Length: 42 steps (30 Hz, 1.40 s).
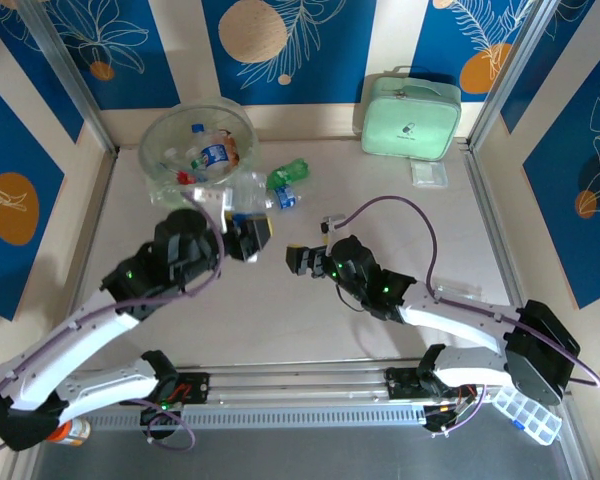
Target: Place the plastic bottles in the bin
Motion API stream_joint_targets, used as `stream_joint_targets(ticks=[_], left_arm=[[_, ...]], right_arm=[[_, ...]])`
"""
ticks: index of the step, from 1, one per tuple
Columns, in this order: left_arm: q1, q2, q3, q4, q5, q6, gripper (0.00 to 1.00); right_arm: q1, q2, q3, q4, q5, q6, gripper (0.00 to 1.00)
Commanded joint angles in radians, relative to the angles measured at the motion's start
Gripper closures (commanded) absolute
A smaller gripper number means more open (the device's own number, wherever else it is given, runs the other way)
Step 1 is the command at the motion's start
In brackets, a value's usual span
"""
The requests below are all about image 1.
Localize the small clear plastic box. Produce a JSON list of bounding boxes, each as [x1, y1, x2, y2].
[[409, 158, 450, 190]]

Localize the thin purple cable loop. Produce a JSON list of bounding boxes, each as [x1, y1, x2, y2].
[[427, 379, 490, 440], [147, 403, 202, 450]]

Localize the clear bottle round logo label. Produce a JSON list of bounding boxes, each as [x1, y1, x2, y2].
[[189, 123, 232, 174]]

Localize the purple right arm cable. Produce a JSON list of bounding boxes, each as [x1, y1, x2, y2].
[[339, 195, 600, 391]]

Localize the flat clear plastic packet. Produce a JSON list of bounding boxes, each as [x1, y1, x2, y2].
[[437, 282, 483, 300]]

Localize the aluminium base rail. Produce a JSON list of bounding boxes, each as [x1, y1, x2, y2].
[[23, 355, 571, 407]]

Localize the orange cap pill bottle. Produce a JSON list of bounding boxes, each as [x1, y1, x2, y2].
[[48, 418, 92, 446]]

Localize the clear plastic pill organizer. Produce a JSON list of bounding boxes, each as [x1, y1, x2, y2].
[[490, 384, 565, 446]]

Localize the crumpled green bottle yellow cap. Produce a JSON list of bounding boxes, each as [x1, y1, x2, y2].
[[265, 158, 312, 191]]

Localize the mint green medicine bag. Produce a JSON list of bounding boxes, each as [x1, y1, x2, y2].
[[358, 66, 464, 162]]

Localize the grey slotted cable duct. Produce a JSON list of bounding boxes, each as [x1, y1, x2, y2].
[[87, 403, 434, 432]]

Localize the aluminium side rail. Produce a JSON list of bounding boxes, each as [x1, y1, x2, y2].
[[29, 147, 120, 374], [461, 141, 589, 480]]

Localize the aluminium frame post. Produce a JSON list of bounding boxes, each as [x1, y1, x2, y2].
[[17, 0, 120, 154], [465, 0, 567, 152]]

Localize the clear plastic bin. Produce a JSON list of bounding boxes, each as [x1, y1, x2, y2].
[[137, 96, 269, 209]]

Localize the clear plastic bin liner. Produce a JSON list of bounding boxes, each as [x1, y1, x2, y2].
[[137, 94, 269, 209]]

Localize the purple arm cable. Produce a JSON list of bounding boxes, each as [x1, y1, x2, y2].
[[0, 192, 226, 456], [339, 195, 600, 391]]

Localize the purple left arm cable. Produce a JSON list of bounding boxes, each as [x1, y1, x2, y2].
[[0, 192, 226, 456]]

